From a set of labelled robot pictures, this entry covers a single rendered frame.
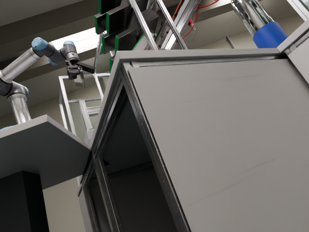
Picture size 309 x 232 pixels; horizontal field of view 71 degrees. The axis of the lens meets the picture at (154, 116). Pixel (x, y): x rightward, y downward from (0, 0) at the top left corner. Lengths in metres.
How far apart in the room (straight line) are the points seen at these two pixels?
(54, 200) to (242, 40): 5.21
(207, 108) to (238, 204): 0.26
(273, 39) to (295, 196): 0.95
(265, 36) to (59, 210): 4.16
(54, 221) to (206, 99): 4.21
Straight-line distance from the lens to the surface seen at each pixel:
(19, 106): 1.65
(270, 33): 1.47
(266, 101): 0.83
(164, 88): 0.61
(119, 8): 1.25
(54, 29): 3.40
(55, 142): 1.02
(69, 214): 4.53
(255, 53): 0.98
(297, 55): 1.08
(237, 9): 1.63
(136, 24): 1.18
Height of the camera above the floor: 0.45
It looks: 21 degrees up
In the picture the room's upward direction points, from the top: 22 degrees counter-clockwise
